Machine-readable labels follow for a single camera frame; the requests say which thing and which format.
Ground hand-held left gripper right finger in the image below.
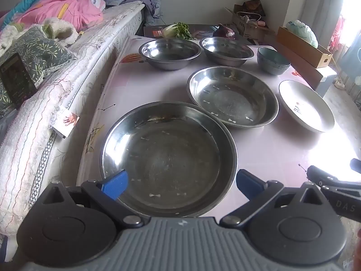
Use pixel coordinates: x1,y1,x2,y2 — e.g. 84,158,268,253
219,169,330,229

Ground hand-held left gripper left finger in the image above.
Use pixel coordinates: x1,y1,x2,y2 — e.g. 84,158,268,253
42,169,145,229

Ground shallow steel plate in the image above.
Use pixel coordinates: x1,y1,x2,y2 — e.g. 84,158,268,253
99,101,238,218
187,66,280,129

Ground white ceramic plate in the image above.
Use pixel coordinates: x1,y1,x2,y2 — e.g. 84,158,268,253
279,80,335,133

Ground blue ceramic bowl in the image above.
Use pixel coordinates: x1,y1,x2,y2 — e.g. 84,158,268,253
257,47,291,76

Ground steel bowl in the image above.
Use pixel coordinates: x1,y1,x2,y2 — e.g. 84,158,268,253
139,39,202,71
199,37,255,68

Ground white photo card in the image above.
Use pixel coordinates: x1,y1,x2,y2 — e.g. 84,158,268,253
51,108,81,139

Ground blue dotted hanging blanket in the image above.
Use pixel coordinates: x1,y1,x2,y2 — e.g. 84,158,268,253
338,42,361,86

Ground large brown carton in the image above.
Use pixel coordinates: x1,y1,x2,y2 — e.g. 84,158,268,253
265,41,337,98

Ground long cardboard box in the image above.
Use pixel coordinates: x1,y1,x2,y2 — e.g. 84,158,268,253
276,26,333,69

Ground pink hanging garment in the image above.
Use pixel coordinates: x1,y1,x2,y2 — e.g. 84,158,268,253
330,14,348,52

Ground white quilted mattress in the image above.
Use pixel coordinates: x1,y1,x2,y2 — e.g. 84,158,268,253
0,0,144,263

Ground black smartphone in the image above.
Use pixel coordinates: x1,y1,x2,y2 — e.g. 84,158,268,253
0,52,38,109

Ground pale green plastic bag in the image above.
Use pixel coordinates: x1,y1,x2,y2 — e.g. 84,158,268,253
286,20,319,48

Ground open cardboard box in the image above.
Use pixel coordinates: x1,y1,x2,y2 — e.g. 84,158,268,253
226,4,275,41

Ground green leaf-print pillow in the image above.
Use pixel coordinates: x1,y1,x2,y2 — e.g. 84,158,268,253
0,26,77,116

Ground red onion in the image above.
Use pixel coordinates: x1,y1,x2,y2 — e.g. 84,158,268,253
213,24,236,38

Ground dark flat printed box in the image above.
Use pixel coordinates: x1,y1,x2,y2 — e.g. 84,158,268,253
143,24,254,46

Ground white fluffy cloth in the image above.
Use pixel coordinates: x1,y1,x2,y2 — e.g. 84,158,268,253
0,17,79,47

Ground green leafy cabbage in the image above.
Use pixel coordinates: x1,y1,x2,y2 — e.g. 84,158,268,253
162,22,195,40

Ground white curtain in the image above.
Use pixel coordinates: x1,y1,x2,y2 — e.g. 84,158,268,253
288,0,346,34

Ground brown crumpled bag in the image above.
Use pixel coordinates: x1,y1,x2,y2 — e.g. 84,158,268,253
243,0,266,17

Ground pink and blue quilt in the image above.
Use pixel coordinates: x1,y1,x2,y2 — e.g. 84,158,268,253
0,0,106,31

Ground grey crumpled clothes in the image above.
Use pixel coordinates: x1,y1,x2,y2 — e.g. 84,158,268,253
104,0,164,26

